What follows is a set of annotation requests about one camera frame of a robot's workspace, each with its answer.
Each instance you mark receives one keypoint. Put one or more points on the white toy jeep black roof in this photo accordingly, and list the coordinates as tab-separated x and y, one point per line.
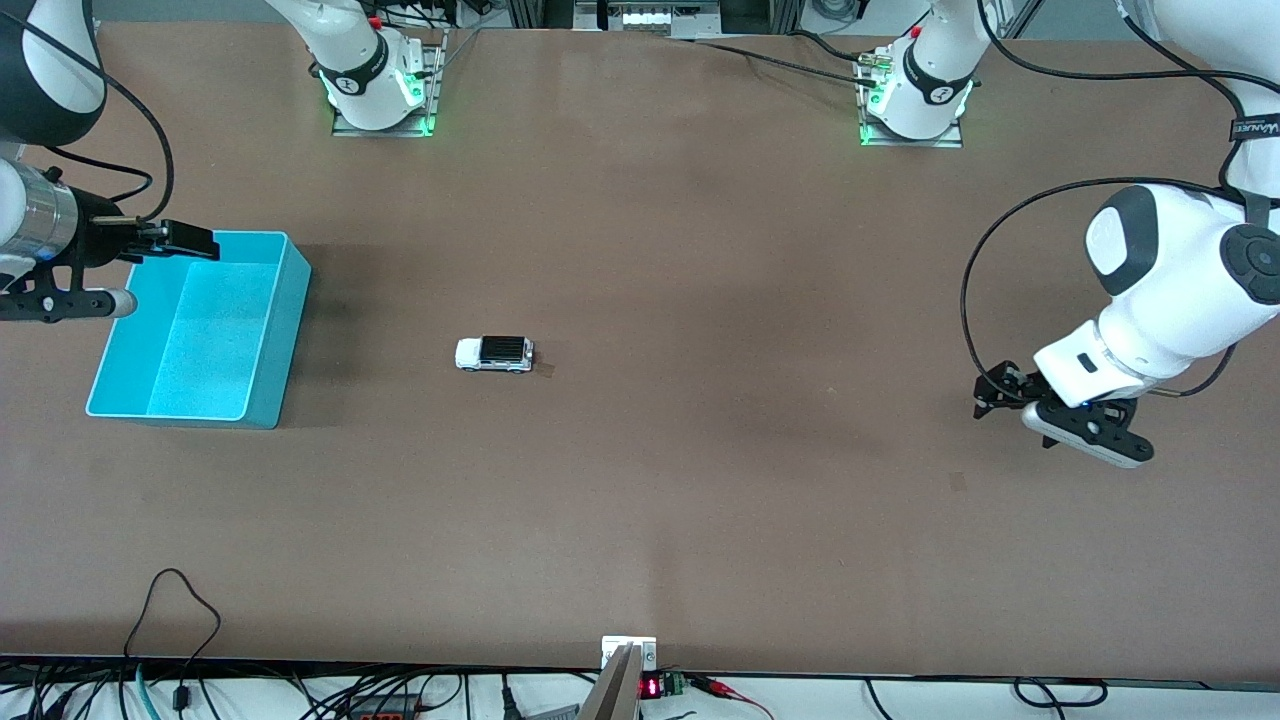
495	355

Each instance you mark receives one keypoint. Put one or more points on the grey metal camera post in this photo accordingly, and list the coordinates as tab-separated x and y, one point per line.
612	695

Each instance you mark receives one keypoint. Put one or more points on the teal plastic bin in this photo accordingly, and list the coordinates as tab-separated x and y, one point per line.
200	340

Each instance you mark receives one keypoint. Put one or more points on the red digit display module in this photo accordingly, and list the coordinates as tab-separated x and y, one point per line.
652	687

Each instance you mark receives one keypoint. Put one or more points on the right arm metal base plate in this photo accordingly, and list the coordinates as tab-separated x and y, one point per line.
345	128

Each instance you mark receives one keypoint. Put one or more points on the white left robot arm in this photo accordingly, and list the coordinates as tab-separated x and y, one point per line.
1170	290

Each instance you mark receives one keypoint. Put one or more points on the white lit control box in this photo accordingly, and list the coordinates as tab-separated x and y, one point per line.
645	18

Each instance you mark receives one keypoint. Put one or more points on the red clip lead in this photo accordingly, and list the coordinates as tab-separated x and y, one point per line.
715	687

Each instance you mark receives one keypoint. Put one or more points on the black power strip red switches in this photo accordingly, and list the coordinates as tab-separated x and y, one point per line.
380	712

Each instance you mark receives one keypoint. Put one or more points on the aluminium frame posts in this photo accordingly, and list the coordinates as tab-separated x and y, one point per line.
540	12

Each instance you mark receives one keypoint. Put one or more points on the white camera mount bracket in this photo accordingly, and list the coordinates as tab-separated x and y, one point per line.
615	645

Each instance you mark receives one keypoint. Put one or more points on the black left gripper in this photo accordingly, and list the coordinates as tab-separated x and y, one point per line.
1012	385

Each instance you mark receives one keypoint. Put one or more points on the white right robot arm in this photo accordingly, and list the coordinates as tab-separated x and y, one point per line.
360	80

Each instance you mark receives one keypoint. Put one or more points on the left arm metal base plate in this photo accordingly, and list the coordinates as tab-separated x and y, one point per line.
945	140

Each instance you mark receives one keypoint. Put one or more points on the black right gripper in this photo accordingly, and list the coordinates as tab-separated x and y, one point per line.
100	237

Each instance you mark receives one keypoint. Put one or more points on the black power plug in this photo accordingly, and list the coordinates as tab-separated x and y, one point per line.
508	700

